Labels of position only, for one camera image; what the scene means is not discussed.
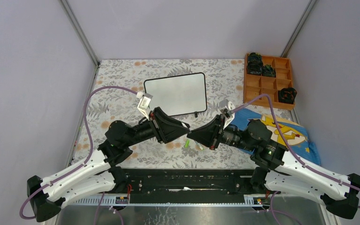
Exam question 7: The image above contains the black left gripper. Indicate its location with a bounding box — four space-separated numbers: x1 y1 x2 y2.
125 107 190 148

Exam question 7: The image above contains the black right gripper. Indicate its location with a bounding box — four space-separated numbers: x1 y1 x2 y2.
187 113 255 151

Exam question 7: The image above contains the white marker pen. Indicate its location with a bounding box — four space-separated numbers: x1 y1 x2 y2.
195 141 204 150

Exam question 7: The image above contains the small black-framed whiteboard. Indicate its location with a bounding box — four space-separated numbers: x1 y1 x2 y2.
143 72 208 116

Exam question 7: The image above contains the green marker cap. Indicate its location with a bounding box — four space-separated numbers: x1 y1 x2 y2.
184 139 190 148

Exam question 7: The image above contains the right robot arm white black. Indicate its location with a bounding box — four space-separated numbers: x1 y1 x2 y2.
187 115 360 219

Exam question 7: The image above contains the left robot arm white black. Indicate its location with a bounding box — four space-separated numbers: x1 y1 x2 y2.
27 107 190 222

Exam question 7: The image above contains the floral patterned table mat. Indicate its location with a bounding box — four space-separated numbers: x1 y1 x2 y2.
70 59 255 169

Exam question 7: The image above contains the orange wooden compartment tray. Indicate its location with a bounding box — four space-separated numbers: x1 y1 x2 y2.
243 53 295 110

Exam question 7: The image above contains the black object tray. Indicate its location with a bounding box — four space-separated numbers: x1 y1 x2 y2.
278 87 298 104
262 64 276 78
247 61 263 75
247 52 262 63

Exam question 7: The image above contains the blue yellow cartoon cloth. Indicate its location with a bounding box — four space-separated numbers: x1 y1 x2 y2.
231 109 321 165

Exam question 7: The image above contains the black object tray middle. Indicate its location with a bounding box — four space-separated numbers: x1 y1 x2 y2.
262 64 276 78

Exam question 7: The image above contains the black object tray right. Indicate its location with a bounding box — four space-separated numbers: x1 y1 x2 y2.
278 87 298 104

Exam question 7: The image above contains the black object tray top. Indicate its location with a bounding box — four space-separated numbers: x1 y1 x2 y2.
247 52 262 63

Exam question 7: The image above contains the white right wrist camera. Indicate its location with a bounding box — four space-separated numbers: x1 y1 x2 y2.
219 99 236 120

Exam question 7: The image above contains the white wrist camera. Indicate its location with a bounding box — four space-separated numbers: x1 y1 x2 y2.
219 99 236 120
136 91 153 119

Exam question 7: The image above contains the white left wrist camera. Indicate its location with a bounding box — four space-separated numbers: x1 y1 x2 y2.
136 91 153 119

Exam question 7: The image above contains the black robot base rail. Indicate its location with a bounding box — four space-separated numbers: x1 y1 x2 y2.
108 169 272 205

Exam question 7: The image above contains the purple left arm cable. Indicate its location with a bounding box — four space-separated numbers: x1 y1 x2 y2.
19 85 139 220

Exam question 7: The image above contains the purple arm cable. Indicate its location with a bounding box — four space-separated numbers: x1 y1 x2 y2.
231 93 360 209
19 85 139 220

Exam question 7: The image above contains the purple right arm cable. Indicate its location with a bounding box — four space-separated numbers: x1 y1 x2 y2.
231 93 360 209

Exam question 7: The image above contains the left aluminium frame post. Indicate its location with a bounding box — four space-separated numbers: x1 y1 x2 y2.
59 0 99 67

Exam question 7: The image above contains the aluminium frame post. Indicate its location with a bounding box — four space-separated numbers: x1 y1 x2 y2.
281 0 319 58
59 0 99 67

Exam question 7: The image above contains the right aluminium frame post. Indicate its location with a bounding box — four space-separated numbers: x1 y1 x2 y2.
281 0 319 58

